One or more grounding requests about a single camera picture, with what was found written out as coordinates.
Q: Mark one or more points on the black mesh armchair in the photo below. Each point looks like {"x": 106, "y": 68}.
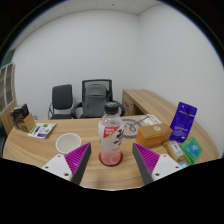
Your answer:
{"x": 109, "y": 91}

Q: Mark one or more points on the white paper with grey swirl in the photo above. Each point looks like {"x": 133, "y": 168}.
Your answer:
{"x": 131, "y": 125}

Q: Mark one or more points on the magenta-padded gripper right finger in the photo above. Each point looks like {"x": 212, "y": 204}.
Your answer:
{"x": 146, "y": 159}

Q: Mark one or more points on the wooden side desk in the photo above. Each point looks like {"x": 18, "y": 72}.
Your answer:
{"x": 150, "y": 100}

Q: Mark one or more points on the clear drink bottle black cap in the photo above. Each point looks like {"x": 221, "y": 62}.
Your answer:
{"x": 111, "y": 133}

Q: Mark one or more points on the green packet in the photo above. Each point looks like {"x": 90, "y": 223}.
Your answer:
{"x": 192, "y": 150}

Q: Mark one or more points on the orange box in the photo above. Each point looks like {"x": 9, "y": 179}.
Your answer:
{"x": 153, "y": 135}

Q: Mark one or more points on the purple pouch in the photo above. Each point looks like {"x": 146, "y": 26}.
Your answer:
{"x": 183, "y": 121}

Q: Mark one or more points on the small tan packet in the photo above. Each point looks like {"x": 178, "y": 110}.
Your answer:
{"x": 175, "y": 150}

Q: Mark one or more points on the white speckled mug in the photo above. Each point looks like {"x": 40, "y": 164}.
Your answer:
{"x": 66, "y": 141}

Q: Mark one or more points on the brown box with tan side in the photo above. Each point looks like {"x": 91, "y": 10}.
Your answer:
{"x": 29, "y": 122}

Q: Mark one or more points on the dark brown carton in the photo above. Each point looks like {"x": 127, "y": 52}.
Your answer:
{"x": 18, "y": 112}

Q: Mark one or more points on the black office chair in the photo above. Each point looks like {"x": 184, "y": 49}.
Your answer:
{"x": 62, "y": 96}

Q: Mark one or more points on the white leaflet green purple print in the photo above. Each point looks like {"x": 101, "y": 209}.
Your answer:
{"x": 41, "y": 130}

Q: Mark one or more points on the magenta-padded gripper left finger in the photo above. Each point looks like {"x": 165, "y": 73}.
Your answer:
{"x": 77, "y": 158}

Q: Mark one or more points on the small blue packet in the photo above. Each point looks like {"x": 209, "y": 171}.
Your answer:
{"x": 183, "y": 164}

